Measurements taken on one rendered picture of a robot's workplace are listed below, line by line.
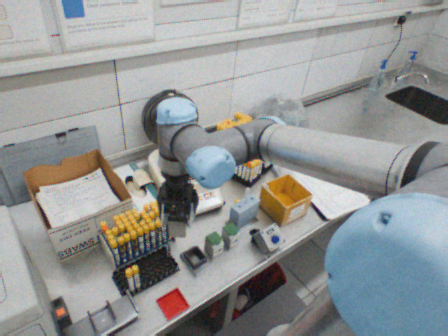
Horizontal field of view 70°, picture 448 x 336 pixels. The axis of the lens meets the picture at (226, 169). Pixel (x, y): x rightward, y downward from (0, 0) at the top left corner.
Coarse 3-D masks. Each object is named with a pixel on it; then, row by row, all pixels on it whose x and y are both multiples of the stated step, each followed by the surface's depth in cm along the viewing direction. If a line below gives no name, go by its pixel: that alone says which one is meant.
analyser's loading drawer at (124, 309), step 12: (120, 300) 83; (132, 300) 81; (96, 312) 79; (108, 312) 80; (120, 312) 80; (132, 312) 81; (72, 324) 77; (84, 324) 77; (96, 324) 78; (108, 324) 78; (120, 324) 78
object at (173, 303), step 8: (176, 288) 90; (168, 296) 89; (176, 296) 89; (160, 304) 86; (168, 304) 87; (176, 304) 87; (184, 304) 87; (168, 312) 85; (176, 312) 85; (168, 320) 83
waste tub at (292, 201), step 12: (276, 180) 117; (288, 180) 120; (264, 192) 113; (276, 192) 122; (288, 192) 123; (300, 192) 117; (264, 204) 116; (276, 204) 110; (288, 204) 120; (300, 204) 110; (276, 216) 112; (288, 216) 110; (300, 216) 116
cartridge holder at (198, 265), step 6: (192, 246) 101; (186, 252) 96; (192, 252) 99; (198, 252) 99; (186, 258) 96; (192, 258) 97; (198, 258) 98; (204, 258) 96; (186, 264) 97; (192, 264) 94; (198, 264) 94; (204, 264) 96; (192, 270) 95; (198, 270) 94; (204, 270) 95
